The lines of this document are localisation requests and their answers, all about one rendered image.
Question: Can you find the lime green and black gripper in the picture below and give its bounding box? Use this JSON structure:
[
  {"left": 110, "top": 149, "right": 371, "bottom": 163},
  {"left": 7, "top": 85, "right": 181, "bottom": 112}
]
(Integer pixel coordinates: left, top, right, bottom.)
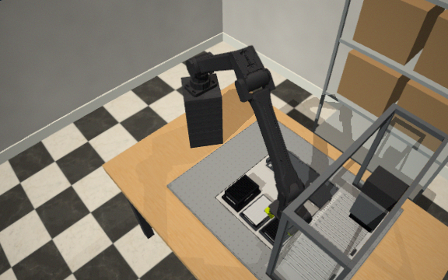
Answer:
[{"left": 264, "top": 199, "right": 282, "bottom": 223}]

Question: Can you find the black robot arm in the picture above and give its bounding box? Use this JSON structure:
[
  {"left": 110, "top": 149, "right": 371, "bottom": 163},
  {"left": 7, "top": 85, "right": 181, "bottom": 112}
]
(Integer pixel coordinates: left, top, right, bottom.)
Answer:
[{"left": 184, "top": 45, "right": 305, "bottom": 211}]

